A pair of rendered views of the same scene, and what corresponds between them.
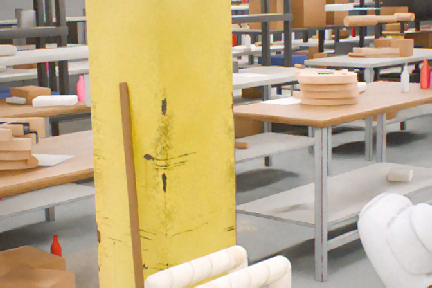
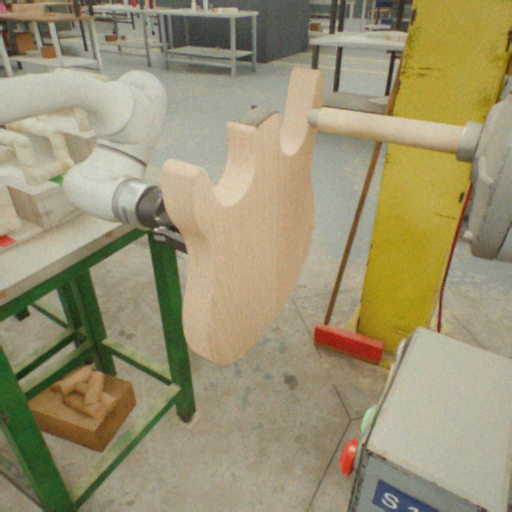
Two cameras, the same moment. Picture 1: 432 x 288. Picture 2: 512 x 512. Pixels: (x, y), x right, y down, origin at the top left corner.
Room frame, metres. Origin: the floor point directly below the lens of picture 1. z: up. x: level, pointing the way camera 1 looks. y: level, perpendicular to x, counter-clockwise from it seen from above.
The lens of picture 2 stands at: (1.43, -1.17, 1.42)
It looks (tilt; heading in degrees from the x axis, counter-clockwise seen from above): 33 degrees down; 80
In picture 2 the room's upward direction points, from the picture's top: straight up
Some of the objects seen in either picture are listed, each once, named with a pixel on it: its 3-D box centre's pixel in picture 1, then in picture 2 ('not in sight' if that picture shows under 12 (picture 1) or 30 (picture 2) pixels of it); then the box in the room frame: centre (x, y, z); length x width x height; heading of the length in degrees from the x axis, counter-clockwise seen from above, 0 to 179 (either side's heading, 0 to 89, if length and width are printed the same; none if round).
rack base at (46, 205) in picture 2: not in sight; (34, 187); (1.06, -0.12, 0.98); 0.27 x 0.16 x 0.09; 138
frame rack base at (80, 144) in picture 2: not in sight; (82, 153); (1.16, 0.00, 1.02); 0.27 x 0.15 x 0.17; 138
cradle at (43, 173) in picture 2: not in sight; (51, 170); (1.13, -0.18, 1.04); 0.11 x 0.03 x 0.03; 48
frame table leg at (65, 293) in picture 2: not in sight; (63, 278); (0.93, 0.24, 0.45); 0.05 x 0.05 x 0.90; 48
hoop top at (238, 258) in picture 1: (198, 270); (81, 78); (1.20, 0.03, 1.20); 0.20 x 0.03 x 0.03; 137
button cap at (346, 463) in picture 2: not in sight; (360, 461); (1.58, -0.93, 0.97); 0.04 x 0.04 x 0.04; 48
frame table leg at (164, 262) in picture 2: not in sight; (174, 331); (1.34, -0.13, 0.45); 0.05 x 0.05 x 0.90; 48
